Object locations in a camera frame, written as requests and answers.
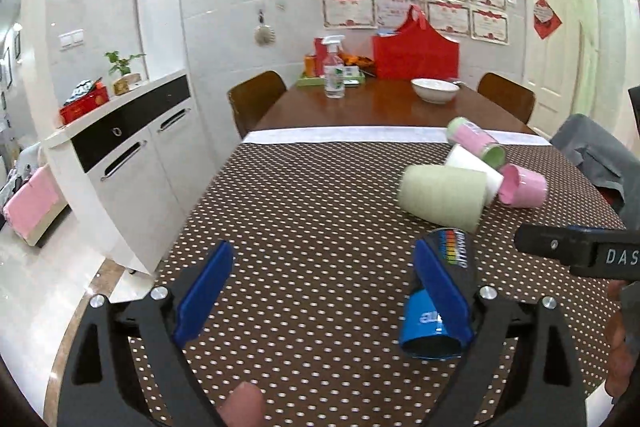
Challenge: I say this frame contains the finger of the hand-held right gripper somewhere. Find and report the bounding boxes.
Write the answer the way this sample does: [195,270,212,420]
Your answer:
[515,225,601,268]

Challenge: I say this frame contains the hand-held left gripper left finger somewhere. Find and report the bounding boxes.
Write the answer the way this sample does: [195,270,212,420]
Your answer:
[59,239,236,427]

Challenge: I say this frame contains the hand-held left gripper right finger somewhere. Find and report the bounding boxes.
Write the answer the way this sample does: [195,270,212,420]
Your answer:
[411,238,588,427]

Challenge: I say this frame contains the blue cup with rainbow print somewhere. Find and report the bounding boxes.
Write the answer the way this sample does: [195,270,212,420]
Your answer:
[397,227,483,362]

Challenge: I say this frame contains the light green cup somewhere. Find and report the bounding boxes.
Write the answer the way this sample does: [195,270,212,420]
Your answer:
[397,164,488,234]

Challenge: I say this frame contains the white cup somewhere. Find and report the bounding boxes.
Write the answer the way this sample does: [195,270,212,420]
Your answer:
[444,144,505,208]

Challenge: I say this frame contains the pink cup with green inside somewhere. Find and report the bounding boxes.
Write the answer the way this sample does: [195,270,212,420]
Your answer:
[446,117,507,170]

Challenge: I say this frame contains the person's right hand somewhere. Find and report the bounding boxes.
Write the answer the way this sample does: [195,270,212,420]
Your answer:
[605,279,640,408]

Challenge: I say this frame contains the person's left hand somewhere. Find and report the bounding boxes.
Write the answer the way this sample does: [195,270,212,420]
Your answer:
[220,382,266,427]

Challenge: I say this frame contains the grey jacket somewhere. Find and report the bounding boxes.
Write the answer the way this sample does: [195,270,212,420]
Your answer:
[549,113,640,233]

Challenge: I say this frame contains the brown polka dot tablecloth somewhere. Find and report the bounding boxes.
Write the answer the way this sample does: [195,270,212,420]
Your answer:
[127,141,632,427]

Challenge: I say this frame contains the white and black cabinet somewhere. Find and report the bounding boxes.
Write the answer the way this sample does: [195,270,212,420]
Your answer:
[42,68,202,277]

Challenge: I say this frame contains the brown wooden chair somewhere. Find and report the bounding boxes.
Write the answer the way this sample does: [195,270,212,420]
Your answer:
[227,71,288,138]
[476,72,537,125]

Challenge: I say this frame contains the white bowl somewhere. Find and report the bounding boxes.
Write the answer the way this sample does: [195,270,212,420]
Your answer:
[410,78,460,104]

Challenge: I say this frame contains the white cloth strip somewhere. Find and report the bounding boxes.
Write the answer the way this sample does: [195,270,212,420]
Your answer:
[241,126,545,146]

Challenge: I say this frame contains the pink cloth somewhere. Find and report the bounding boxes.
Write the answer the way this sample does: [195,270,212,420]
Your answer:
[2,164,63,240]

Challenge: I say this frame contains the white door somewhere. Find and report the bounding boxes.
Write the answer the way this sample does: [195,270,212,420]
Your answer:
[514,0,601,140]

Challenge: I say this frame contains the red basket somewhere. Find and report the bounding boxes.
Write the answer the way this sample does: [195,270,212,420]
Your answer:
[59,79,111,126]

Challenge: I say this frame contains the red diamond door decoration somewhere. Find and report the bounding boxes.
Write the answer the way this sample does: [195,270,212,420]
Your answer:
[531,0,563,40]

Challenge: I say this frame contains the red bag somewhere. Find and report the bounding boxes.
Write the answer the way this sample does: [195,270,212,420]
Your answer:
[371,5,461,81]

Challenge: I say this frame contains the green tray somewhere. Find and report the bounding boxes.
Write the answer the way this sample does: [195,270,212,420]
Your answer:
[295,69,367,88]

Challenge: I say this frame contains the small potted plant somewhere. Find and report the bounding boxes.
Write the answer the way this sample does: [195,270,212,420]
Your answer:
[104,51,147,96]

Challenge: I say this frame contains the clear spray bottle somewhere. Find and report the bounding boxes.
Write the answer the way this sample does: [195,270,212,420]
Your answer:
[322,35,347,99]

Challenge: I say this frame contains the hanging round brush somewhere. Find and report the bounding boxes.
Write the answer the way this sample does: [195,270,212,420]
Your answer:
[254,9,275,48]

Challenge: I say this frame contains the red box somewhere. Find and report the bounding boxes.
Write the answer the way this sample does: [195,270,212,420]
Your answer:
[313,37,333,72]

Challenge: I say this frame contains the white light switch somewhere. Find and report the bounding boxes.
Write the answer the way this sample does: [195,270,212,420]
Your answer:
[58,29,85,50]

